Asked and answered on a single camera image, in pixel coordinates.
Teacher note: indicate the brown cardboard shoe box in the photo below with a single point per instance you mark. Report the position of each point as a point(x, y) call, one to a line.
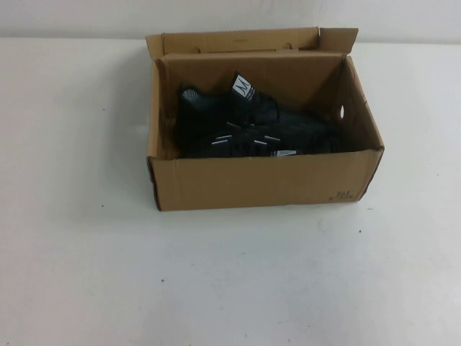
point(259, 184)

